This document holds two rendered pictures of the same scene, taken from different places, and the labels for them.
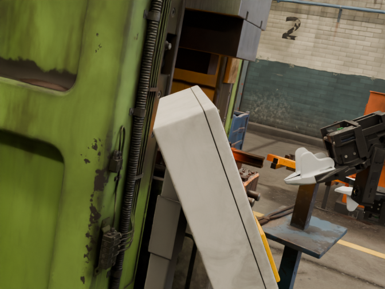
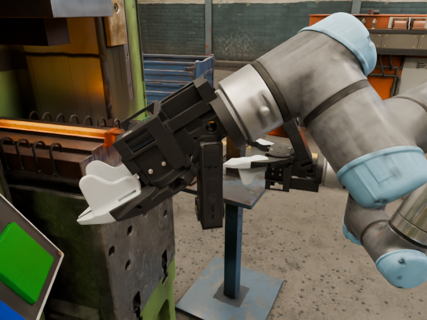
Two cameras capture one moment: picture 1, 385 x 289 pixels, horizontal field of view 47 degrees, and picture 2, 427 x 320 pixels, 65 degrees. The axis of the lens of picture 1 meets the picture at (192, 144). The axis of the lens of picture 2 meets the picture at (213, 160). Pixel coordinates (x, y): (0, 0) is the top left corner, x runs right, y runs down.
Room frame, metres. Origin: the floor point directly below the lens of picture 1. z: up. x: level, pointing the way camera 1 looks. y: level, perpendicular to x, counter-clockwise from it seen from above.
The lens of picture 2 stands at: (0.46, -0.32, 1.28)
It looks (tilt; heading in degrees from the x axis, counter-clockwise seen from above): 24 degrees down; 356
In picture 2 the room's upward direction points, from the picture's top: straight up
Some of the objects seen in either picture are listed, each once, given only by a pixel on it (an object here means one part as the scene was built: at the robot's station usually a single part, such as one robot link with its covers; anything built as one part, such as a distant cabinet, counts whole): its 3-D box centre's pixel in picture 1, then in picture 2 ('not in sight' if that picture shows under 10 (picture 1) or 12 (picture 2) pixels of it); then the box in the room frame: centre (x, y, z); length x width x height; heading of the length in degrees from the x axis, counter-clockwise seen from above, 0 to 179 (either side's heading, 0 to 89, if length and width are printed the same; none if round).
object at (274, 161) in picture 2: (370, 194); (267, 160); (1.09, -0.47, 1.00); 0.09 x 0.05 x 0.02; 106
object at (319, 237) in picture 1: (298, 228); (235, 175); (1.69, -0.48, 0.66); 0.40 x 0.30 x 0.02; 149
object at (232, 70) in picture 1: (234, 58); (114, 15); (1.57, -0.09, 1.27); 0.09 x 0.02 x 0.17; 160
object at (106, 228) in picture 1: (110, 248); not in sight; (0.93, 0.14, 0.80); 0.06 x 0.03 x 0.14; 160
